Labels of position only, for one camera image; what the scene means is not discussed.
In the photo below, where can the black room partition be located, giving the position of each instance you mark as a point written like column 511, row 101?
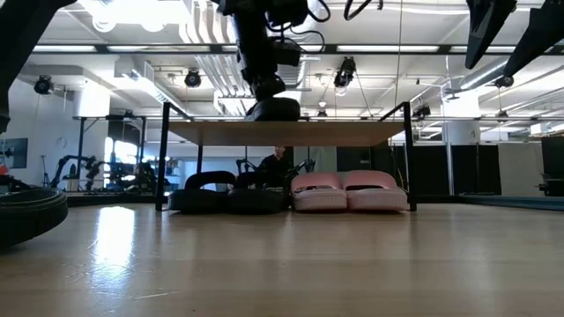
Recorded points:
column 462, row 169

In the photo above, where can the black metal rig frame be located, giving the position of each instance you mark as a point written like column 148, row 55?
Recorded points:
column 17, row 35

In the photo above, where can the black ceiling spotlight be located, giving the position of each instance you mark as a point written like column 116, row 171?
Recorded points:
column 344, row 72
column 504, row 82
column 43, row 85
column 192, row 79

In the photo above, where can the wooden shelf black metal legs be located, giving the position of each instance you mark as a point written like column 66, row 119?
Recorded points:
column 286, row 134

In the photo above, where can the blue floor mat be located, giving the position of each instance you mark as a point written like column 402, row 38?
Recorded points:
column 511, row 202

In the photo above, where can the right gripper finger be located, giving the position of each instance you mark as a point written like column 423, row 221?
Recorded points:
column 484, row 22
column 544, row 33

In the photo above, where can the pink slide sandal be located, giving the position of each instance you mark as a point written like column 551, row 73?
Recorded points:
column 374, row 193
column 319, row 196

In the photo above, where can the person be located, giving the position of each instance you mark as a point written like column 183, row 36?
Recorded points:
column 274, row 169

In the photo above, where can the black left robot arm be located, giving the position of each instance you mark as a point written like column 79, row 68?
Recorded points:
column 260, row 6

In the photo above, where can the black background rig frame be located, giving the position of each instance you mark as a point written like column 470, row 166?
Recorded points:
column 80, row 149

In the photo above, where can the dark wall picture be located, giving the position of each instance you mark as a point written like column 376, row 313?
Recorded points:
column 13, row 153

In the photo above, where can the black background robot arms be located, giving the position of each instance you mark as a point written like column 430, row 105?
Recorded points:
column 79, row 165

